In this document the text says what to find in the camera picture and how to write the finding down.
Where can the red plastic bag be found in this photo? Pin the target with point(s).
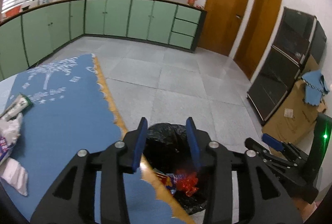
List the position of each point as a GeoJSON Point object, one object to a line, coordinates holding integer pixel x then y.
{"type": "Point", "coordinates": [186, 183]}

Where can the crumpled white tissue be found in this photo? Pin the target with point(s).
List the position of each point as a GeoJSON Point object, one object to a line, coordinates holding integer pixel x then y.
{"type": "Point", "coordinates": [11, 130]}

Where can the brown cardboard box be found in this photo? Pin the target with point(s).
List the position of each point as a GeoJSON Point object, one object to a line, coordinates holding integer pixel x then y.
{"type": "Point", "coordinates": [293, 115]}

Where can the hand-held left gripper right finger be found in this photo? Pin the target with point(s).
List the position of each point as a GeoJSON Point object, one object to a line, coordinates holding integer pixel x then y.
{"type": "Point", "coordinates": [193, 143]}

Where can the person's right forearm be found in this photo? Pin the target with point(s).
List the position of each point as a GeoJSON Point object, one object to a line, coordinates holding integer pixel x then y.
{"type": "Point", "coordinates": [308, 213]}

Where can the dark blue carton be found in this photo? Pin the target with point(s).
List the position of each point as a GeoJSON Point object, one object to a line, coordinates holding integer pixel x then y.
{"type": "Point", "coordinates": [172, 179]}

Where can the light blue table cover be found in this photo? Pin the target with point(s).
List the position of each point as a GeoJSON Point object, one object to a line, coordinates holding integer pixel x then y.
{"type": "Point", "coordinates": [5, 89]}

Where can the wooden door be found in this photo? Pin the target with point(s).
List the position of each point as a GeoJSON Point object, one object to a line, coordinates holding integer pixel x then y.
{"type": "Point", "coordinates": [259, 31]}
{"type": "Point", "coordinates": [223, 11]}

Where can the red basin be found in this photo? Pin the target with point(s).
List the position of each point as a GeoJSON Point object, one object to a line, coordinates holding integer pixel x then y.
{"type": "Point", "coordinates": [13, 11]}

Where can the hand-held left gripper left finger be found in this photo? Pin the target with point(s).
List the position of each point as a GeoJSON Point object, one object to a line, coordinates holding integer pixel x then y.
{"type": "Point", "coordinates": [138, 146]}

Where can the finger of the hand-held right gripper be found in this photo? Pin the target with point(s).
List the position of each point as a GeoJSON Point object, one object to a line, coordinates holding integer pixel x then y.
{"type": "Point", "coordinates": [272, 142]}
{"type": "Point", "coordinates": [256, 147]}

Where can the dark blue printed tablecloth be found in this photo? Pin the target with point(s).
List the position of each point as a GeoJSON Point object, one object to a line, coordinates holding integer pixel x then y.
{"type": "Point", "coordinates": [64, 122]}

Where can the white purple flattened packet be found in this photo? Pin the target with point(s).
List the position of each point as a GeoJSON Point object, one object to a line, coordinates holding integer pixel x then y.
{"type": "Point", "coordinates": [4, 148]}

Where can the black trash bag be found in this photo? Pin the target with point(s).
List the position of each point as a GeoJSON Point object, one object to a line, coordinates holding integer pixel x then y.
{"type": "Point", "coordinates": [166, 138]}

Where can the green base cabinets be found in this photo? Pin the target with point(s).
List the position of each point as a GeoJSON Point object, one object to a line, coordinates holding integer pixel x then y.
{"type": "Point", "coordinates": [116, 16]}

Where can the blue cloth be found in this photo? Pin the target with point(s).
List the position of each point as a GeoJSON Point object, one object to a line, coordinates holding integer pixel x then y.
{"type": "Point", "coordinates": [315, 89]}

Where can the black glass cabinet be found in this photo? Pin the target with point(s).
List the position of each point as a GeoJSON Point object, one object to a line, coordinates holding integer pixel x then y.
{"type": "Point", "coordinates": [280, 70]}

